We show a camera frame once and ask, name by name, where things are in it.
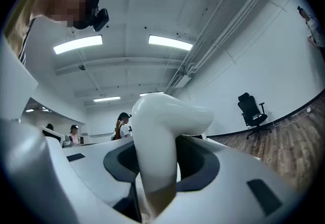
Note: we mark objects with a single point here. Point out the black high-back office chair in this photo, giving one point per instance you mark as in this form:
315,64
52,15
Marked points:
250,108

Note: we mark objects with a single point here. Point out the black head-worn camera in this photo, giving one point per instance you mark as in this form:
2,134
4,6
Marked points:
101,18

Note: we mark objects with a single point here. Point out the person's mustard shirt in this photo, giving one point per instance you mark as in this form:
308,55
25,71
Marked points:
20,22

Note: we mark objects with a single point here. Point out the ceiling light panel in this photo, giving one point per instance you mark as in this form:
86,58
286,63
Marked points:
106,99
151,94
77,44
170,42

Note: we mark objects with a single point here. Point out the person's head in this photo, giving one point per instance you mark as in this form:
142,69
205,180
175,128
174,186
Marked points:
63,2

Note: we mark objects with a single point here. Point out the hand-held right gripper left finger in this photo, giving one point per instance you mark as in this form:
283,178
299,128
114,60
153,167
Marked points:
91,167

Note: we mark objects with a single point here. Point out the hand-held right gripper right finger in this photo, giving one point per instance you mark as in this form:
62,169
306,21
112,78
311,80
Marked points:
228,192

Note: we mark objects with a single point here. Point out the white ceiling pipe run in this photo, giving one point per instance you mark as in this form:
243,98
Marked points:
229,23

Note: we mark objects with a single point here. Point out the white ceiling air conditioner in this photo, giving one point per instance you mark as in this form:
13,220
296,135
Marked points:
183,82

